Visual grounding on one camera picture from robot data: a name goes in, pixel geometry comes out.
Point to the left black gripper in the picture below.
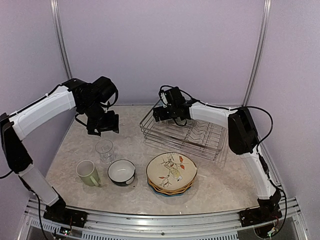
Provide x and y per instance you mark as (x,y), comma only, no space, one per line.
(112,124)

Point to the right corner aluminium post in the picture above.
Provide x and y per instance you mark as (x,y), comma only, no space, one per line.
(258,52)

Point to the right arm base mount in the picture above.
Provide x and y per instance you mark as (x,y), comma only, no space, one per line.
(255,216)

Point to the clear glass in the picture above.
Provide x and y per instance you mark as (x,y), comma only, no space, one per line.
(105,150)

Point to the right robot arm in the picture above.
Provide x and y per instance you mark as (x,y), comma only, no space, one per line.
(242,139)

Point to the left corner aluminium post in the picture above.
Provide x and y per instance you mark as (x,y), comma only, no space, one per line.
(60,37)

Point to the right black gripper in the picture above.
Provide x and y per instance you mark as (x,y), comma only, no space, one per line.
(163,115)

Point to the dark blue bowl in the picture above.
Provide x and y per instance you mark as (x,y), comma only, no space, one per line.
(122,172)

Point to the green mug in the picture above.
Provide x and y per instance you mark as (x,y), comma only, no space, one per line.
(87,172)

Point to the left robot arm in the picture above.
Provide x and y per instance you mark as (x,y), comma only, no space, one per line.
(91,99)

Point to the aluminium front rail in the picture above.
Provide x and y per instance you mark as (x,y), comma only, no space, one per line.
(103,225)

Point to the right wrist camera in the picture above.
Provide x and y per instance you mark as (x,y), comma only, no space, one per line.
(163,98)

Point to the blue dotted plate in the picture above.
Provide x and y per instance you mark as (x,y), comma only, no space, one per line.
(170,194)

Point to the metal wire dish rack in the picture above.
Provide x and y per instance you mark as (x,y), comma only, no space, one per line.
(198,138)

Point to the corner aluminium post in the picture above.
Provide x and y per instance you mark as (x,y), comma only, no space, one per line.
(258,52)
(60,37)

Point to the beige plate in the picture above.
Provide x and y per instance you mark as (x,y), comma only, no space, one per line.
(177,168)

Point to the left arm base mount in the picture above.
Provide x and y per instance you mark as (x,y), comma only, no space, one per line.
(70,217)

